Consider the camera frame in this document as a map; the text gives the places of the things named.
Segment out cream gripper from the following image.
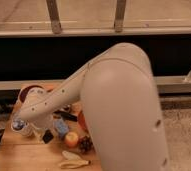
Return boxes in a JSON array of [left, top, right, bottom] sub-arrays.
[[32, 116, 53, 140]]

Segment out black eraser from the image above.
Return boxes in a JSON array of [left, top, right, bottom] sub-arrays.
[[42, 130, 54, 144]]

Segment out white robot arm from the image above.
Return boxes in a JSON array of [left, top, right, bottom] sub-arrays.
[[19, 43, 171, 171]]

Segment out blue sponge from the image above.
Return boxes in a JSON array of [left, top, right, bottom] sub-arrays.
[[54, 119, 69, 139]]

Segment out small metal cup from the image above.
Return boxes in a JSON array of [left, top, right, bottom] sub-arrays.
[[63, 105, 72, 112]]

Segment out orange apple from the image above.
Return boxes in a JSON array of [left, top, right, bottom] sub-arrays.
[[64, 131, 79, 148]]

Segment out orange red bowl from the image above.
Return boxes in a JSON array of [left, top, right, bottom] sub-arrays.
[[77, 111, 87, 131]]

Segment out purple bowl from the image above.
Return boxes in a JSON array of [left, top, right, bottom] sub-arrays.
[[18, 84, 46, 103]]

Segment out pale garlic piece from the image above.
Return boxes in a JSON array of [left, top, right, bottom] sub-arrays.
[[62, 150, 80, 160]]

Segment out bunch of dark grapes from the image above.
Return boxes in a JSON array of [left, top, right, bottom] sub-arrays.
[[78, 136, 93, 154]]

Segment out yellow banana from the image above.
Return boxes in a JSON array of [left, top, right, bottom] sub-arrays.
[[59, 160, 90, 169]]

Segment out black handled knife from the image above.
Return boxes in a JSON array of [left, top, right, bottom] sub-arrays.
[[54, 110, 77, 122]]

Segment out wooden window post left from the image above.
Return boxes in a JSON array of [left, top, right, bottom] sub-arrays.
[[46, 0, 62, 34]]

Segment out wooden window post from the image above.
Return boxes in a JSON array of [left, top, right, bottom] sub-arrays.
[[46, 0, 62, 34], [114, 0, 126, 32]]

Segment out wooden window post right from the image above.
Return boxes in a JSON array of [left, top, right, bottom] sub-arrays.
[[114, 0, 126, 32]]

